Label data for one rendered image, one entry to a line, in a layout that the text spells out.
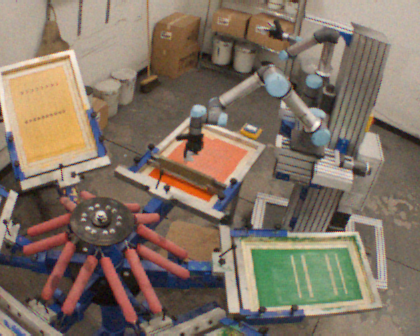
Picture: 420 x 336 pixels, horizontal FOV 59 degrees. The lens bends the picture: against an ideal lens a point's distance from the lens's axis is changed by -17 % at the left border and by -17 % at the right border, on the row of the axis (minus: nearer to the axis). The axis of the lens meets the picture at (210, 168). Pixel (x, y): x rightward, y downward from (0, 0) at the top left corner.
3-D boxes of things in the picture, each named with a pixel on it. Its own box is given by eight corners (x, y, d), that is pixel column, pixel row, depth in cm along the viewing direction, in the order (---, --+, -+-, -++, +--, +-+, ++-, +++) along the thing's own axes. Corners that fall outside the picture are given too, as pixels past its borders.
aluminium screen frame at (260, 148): (190, 120, 320) (190, 116, 317) (265, 149, 304) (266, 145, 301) (128, 177, 261) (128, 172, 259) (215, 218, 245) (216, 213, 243)
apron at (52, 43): (65, 86, 422) (68, -4, 358) (70, 88, 420) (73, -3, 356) (32, 108, 383) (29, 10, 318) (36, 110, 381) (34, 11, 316)
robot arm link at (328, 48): (307, 87, 303) (322, 22, 269) (315, 82, 313) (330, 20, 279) (321, 94, 298) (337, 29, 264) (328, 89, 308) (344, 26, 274)
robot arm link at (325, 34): (333, 39, 259) (282, 65, 295) (338, 37, 267) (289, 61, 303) (324, 24, 258) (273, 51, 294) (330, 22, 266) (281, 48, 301)
